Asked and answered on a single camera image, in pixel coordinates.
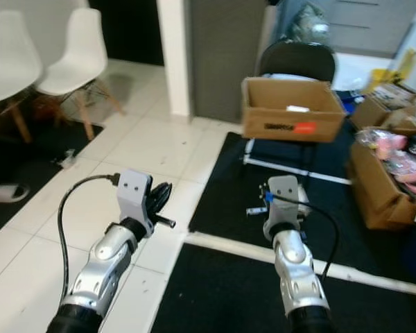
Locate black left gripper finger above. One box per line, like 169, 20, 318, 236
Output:
150, 181, 173, 210

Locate large black floor mat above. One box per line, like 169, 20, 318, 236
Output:
187, 131, 416, 287

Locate open cardboard box red label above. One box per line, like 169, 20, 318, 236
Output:
241, 76, 348, 144

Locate cardboard box with pink items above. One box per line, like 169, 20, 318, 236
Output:
347, 135, 416, 231

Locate pink items in plastic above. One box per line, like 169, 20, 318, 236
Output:
355, 127, 416, 198

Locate black office chair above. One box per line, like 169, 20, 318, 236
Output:
241, 40, 353, 185

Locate black mat under chairs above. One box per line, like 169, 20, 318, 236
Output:
0, 119, 103, 242

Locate grey door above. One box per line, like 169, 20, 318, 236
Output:
189, 0, 271, 124

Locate white slipper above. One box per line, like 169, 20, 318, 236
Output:
0, 183, 33, 205

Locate small printed cardboard box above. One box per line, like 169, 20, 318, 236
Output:
349, 82, 416, 130

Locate white chair with wooden legs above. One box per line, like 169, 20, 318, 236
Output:
35, 7, 124, 141
0, 10, 44, 144

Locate yellow object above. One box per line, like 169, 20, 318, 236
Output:
366, 47, 416, 89

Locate shiny plastic bag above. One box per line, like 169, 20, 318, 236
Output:
286, 2, 331, 44

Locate grey drawer cabinet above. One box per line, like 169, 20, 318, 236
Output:
304, 0, 416, 60

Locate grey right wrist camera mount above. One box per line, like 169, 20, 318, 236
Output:
262, 175, 306, 241

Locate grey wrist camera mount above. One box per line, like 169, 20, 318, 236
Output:
262, 175, 306, 241
116, 169, 154, 234

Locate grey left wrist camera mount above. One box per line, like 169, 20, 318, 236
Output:
116, 169, 154, 234

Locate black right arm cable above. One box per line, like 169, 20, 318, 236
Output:
268, 193, 342, 280

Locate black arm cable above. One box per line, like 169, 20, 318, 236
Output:
268, 193, 342, 280
57, 173, 121, 306

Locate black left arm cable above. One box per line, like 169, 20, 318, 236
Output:
57, 173, 121, 306

